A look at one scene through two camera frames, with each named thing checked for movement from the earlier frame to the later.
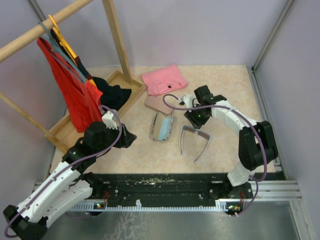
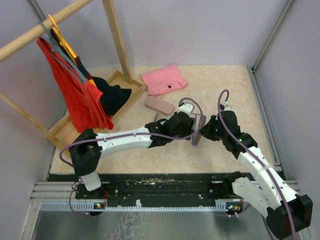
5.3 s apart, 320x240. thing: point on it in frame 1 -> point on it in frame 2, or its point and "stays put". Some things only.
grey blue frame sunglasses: [202, 135] -> [196, 137]
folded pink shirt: [163, 80] stays put
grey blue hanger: [61, 54] stays put
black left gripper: [126, 139] -> [189, 130]
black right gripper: [197, 123] -> [207, 130]
